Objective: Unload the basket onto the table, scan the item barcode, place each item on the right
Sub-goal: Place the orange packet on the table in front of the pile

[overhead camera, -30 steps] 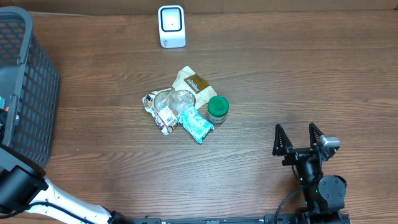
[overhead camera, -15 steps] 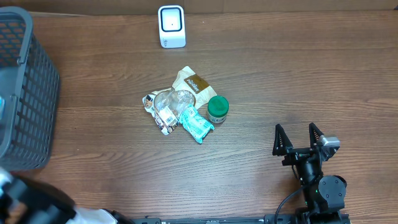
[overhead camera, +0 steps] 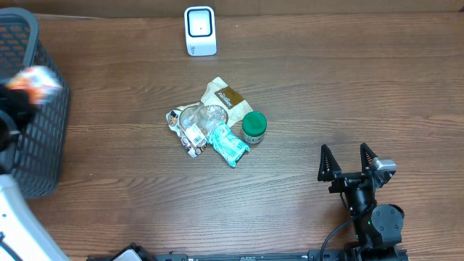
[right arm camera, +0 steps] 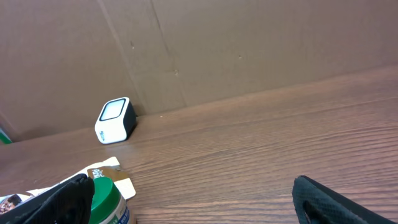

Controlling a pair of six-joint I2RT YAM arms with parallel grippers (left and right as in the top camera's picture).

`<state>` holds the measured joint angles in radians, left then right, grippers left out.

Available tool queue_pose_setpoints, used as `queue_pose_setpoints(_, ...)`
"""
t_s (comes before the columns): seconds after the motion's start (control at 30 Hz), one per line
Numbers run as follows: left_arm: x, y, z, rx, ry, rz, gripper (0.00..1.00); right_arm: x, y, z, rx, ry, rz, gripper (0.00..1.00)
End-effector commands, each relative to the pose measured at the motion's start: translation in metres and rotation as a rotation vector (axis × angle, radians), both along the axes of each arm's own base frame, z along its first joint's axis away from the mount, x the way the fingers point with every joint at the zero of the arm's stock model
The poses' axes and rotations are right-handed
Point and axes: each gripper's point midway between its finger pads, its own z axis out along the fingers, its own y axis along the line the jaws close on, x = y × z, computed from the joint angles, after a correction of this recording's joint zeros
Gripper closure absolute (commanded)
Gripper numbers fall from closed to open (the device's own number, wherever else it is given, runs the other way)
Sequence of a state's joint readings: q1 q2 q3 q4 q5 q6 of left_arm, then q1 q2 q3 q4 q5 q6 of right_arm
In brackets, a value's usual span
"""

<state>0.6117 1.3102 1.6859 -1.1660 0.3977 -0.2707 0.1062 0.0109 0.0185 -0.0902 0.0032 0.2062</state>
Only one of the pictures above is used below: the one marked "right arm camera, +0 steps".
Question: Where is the white barcode scanner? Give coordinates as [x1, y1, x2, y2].
[95, 97, 137, 144]

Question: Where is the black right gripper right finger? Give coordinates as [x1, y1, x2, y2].
[292, 175, 395, 224]

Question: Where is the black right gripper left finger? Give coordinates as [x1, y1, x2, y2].
[1, 174, 95, 224]

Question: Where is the green object at edge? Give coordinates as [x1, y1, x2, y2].
[0, 129, 12, 144]

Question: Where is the beige brown snack pouch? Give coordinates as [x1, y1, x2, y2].
[1, 157, 136, 215]

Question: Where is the green lid jar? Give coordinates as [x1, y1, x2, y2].
[89, 177, 132, 224]

